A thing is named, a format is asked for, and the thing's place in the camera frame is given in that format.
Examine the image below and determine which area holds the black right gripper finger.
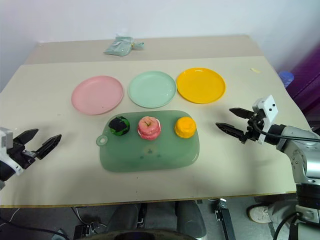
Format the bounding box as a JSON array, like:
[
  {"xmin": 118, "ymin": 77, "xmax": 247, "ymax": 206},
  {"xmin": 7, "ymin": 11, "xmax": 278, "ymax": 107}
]
[
  {"xmin": 215, "ymin": 122, "xmax": 245, "ymax": 144},
  {"xmin": 229, "ymin": 107, "xmax": 255, "ymax": 120}
]

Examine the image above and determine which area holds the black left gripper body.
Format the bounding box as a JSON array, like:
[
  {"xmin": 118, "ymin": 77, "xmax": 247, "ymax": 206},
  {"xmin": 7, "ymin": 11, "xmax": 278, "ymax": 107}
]
[{"xmin": 6, "ymin": 140, "xmax": 38, "ymax": 171}]

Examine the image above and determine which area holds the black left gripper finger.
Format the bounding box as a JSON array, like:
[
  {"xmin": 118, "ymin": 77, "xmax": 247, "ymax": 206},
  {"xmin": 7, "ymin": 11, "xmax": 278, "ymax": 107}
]
[
  {"xmin": 13, "ymin": 128, "xmax": 39, "ymax": 146},
  {"xmin": 35, "ymin": 134, "xmax": 63, "ymax": 161}
]

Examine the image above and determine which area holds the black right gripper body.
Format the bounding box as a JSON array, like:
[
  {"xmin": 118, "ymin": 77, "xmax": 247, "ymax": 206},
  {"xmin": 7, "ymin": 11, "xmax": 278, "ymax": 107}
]
[{"xmin": 241, "ymin": 110, "xmax": 266, "ymax": 145}]

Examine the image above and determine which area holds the orange toy fruit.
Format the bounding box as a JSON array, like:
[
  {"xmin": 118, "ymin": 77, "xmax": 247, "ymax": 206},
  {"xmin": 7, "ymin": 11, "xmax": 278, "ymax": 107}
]
[{"xmin": 174, "ymin": 116, "xmax": 196, "ymax": 139}]

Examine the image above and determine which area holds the yellow round plate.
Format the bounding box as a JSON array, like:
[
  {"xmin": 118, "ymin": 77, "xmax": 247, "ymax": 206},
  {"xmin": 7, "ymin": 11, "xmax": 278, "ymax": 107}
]
[{"xmin": 176, "ymin": 67, "xmax": 227, "ymax": 105}]

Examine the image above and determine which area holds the pink round plate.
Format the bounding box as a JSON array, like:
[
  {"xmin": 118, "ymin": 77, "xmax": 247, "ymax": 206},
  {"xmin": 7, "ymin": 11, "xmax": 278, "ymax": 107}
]
[{"xmin": 71, "ymin": 75, "xmax": 125, "ymax": 116}]

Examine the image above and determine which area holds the black and green toy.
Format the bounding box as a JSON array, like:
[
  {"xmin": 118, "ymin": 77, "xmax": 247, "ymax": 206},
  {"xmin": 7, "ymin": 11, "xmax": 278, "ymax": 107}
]
[{"xmin": 108, "ymin": 115, "xmax": 131, "ymax": 137}]

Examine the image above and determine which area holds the mint green round plate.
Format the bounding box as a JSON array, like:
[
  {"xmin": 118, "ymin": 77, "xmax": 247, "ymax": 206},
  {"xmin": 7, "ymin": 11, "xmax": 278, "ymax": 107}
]
[{"xmin": 127, "ymin": 70, "xmax": 177, "ymax": 109}]

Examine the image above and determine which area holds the blue ribbed bottle cap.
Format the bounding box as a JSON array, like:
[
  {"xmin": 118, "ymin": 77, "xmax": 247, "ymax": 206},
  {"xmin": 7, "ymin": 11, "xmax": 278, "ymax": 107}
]
[{"xmin": 278, "ymin": 70, "xmax": 295, "ymax": 88}]

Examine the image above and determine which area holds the purple fabric object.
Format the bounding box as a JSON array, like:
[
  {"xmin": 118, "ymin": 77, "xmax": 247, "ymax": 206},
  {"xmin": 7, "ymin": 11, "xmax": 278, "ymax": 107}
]
[{"xmin": 285, "ymin": 43, "xmax": 320, "ymax": 131}]

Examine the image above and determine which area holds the translucent green cutting board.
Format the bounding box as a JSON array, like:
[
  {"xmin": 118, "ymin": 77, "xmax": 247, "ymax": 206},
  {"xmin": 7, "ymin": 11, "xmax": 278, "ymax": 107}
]
[{"xmin": 96, "ymin": 110, "xmax": 201, "ymax": 173}]

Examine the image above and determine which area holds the grey trouser leg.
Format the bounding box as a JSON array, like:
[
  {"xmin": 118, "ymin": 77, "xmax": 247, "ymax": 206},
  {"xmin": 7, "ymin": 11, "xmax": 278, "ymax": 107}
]
[{"xmin": 266, "ymin": 193, "xmax": 299, "ymax": 222}]

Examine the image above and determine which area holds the pink toy apple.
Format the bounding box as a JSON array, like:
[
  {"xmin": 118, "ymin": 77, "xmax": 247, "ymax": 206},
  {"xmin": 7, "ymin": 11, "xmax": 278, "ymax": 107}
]
[{"xmin": 136, "ymin": 115, "xmax": 162, "ymax": 141}]

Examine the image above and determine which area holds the white sneaker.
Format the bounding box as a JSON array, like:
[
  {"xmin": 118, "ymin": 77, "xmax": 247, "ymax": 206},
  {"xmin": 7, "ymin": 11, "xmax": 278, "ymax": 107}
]
[{"xmin": 247, "ymin": 203, "xmax": 275, "ymax": 224}]

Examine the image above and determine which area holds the black metal table leg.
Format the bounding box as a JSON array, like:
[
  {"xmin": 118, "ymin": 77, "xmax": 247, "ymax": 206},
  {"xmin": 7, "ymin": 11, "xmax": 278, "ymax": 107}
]
[{"xmin": 208, "ymin": 197, "xmax": 237, "ymax": 240}]

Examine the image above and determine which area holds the black floor device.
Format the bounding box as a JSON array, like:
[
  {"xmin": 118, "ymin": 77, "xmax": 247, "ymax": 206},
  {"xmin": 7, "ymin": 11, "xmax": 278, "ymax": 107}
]
[{"xmin": 74, "ymin": 220, "xmax": 107, "ymax": 240}]

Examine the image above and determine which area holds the dark rounded shape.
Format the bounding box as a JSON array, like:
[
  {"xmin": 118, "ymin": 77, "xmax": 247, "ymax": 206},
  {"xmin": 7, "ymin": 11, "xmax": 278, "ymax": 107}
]
[
  {"xmin": 174, "ymin": 199, "xmax": 208, "ymax": 240},
  {"xmin": 106, "ymin": 203, "xmax": 141, "ymax": 240}
]

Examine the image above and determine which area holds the teal plastic bag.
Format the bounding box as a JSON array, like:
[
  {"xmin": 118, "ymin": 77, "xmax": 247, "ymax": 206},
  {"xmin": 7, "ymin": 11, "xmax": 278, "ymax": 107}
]
[{"xmin": 103, "ymin": 35, "xmax": 145, "ymax": 57}]

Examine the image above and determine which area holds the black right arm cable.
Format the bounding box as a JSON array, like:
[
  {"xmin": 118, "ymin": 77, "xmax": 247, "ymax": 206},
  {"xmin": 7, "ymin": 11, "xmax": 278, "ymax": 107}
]
[{"xmin": 251, "ymin": 115, "xmax": 320, "ymax": 144}]

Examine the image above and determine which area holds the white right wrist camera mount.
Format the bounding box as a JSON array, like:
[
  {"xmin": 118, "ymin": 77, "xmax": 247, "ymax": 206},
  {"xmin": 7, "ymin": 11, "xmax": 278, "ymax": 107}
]
[{"xmin": 251, "ymin": 94, "xmax": 280, "ymax": 145}]

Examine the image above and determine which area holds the white floor cable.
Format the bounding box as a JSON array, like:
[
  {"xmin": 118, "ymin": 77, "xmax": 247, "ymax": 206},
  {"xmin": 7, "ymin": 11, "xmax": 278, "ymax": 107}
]
[{"xmin": 74, "ymin": 206, "xmax": 87, "ymax": 227}]

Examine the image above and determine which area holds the black floor cable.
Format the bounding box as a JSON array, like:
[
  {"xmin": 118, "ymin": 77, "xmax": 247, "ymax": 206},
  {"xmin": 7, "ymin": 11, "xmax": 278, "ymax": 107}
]
[{"xmin": 0, "ymin": 214, "xmax": 72, "ymax": 240}]

